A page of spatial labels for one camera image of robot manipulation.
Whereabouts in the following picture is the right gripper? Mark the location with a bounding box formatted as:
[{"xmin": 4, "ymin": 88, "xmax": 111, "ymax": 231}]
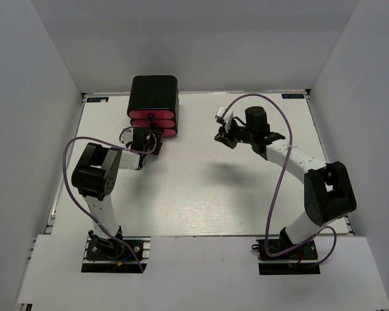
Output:
[{"xmin": 215, "ymin": 118, "xmax": 255, "ymax": 149}]

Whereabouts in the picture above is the black pink drawer cabinet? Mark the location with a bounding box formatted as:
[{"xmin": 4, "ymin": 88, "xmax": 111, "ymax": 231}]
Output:
[{"xmin": 127, "ymin": 75, "xmax": 179, "ymax": 137}]

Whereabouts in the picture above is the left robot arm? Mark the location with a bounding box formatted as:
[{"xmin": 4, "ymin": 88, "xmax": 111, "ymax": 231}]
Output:
[{"xmin": 71, "ymin": 127, "xmax": 163, "ymax": 259}]

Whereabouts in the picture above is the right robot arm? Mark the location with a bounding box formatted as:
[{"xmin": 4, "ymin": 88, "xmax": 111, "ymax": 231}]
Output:
[{"xmin": 215, "ymin": 106, "xmax": 357, "ymax": 259}]

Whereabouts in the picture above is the left blue label sticker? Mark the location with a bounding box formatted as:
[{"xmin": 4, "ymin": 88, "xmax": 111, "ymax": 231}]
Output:
[{"xmin": 86, "ymin": 97, "xmax": 109, "ymax": 103}]

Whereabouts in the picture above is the blue label sticker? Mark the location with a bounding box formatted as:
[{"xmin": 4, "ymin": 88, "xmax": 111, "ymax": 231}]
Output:
[
  {"xmin": 86, "ymin": 97, "xmax": 109, "ymax": 103},
  {"xmin": 281, "ymin": 93, "xmax": 305, "ymax": 99}
]

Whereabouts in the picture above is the right blue label sticker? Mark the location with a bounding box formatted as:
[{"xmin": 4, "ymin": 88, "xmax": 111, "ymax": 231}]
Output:
[{"xmin": 281, "ymin": 93, "xmax": 305, "ymax": 99}]

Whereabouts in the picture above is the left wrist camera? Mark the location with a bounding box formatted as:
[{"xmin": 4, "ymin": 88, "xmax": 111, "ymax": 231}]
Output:
[{"xmin": 119, "ymin": 128, "xmax": 134, "ymax": 145}]

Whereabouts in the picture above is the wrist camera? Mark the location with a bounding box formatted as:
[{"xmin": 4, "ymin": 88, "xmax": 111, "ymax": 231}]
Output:
[
  {"xmin": 119, "ymin": 128, "xmax": 134, "ymax": 145},
  {"xmin": 215, "ymin": 106, "xmax": 233, "ymax": 133}
]

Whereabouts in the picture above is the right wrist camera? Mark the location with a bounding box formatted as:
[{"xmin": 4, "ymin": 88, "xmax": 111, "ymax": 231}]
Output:
[{"xmin": 215, "ymin": 106, "xmax": 233, "ymax": 133}]

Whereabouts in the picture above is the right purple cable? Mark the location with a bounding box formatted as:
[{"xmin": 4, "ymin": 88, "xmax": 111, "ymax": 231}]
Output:
[{"xmin": 222, "ymin": 93, "xmax": 337, "ymax": 267}]

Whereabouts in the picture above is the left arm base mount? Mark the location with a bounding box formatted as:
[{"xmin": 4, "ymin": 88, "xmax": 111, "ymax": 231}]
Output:
[{"xmin": 81, "ymin": 230, "xmax": 151, "ymax": 274}]

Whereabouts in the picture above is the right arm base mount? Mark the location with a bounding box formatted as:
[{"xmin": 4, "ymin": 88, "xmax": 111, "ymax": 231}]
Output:
[{"xmin": 251, "ymin": 239, "xmax": 320, "ymax": 275}]

